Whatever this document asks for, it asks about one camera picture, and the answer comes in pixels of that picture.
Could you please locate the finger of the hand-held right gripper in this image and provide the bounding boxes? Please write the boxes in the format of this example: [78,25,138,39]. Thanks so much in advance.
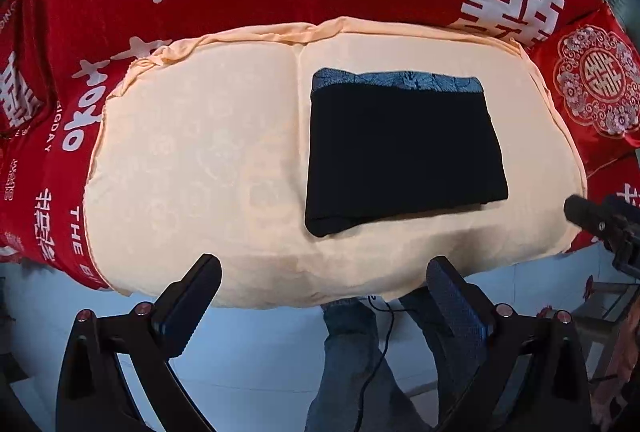
[563,195,607,234]

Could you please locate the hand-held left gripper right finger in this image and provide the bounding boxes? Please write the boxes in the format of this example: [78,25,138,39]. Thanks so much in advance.
[426,256,592,432]

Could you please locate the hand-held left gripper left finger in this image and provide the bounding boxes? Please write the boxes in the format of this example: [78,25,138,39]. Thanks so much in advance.
[55,253,223,432]

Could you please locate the black pants with patterned waistband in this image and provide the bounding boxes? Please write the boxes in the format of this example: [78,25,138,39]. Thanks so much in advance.
[304,68,510,239]

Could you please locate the person's left leg in jeans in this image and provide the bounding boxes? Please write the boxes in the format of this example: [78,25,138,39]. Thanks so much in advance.
[305,297,427,432]

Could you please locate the red embroidered pillow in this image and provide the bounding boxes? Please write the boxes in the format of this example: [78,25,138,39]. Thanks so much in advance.
[527,2,640,179]

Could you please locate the cream blanket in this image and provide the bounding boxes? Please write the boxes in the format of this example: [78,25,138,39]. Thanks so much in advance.
[82,16,589,311]

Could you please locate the metal frame furniture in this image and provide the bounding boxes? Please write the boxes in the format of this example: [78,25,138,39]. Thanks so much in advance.
[570,276,640,394]

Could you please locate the black cable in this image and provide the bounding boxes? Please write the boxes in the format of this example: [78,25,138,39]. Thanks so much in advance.
[350,294,422,432]

